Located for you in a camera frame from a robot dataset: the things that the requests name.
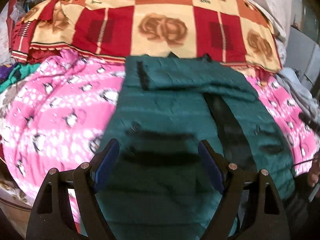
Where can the red yellow rose blanket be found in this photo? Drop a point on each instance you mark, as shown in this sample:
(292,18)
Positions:
(32,41)

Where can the green purple clothes pile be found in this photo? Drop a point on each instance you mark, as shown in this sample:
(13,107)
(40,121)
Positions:
(12,73)

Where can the person's right hand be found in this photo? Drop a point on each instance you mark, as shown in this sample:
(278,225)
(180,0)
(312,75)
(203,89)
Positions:
(313,174)

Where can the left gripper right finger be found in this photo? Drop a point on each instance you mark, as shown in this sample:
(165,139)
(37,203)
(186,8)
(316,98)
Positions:
(250,207)

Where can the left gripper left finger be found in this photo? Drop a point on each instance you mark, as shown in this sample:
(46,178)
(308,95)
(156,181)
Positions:
(51,216)

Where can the grey cabinet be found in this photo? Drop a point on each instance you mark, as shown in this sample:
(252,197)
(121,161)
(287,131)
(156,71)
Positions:
(302,55)

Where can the grey cloth on bed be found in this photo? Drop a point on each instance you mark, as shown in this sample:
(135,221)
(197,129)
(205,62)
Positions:
(309,105)

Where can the green quilted puffer jacket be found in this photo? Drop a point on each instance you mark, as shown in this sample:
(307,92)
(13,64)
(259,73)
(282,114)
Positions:
(158,188)

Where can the pink penguin quilt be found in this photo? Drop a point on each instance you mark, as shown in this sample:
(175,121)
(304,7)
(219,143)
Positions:
(59,116)

